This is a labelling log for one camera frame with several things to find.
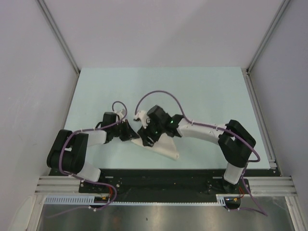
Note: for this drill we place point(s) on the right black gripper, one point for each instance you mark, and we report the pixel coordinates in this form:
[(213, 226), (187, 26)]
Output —
[(144, 133)]

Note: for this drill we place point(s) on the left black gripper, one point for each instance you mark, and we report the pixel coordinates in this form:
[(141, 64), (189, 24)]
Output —
[(130, 134)]

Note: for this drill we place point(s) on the white cloth napkin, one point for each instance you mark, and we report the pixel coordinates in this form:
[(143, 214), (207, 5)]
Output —
[(164, 146)]

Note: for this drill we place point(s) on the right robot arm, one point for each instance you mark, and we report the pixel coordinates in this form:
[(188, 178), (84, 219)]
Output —
[(234, 140)]

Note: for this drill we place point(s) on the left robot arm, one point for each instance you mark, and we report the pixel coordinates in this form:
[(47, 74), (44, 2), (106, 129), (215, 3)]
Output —
[(70, 149)]

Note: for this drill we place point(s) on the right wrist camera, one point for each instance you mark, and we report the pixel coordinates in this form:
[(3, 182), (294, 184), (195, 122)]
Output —
[(141, 116)]

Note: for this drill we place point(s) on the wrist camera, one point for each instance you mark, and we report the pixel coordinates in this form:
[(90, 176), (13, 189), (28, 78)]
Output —
[(122, 113), (141, 116)]

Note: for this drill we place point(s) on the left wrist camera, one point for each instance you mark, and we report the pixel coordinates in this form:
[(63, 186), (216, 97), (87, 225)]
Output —
[(122, 113)]

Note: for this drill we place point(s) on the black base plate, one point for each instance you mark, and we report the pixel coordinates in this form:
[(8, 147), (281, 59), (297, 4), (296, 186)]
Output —
[(165, 186)]

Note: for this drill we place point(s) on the front aluminium rail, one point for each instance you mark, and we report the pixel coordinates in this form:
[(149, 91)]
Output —
[(259, 186)]

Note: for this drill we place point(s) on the aluminium rail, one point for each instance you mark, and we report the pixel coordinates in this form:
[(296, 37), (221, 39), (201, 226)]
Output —
[(259, 186), (260, 121)]

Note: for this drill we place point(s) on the right side aluminium rail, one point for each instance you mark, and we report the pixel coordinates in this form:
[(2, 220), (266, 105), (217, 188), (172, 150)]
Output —
[(260, 121)]

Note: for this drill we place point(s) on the left aluminium corner post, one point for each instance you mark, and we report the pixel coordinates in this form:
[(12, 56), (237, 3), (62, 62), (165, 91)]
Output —
[(58, 35)]

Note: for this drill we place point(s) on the aluminium corner post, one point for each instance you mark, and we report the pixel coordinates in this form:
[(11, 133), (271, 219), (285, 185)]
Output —
[(269, 32), (58, 35)]

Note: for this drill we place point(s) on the right aluminium corner post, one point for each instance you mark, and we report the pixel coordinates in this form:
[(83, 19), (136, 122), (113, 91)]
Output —
[(269, 32)]

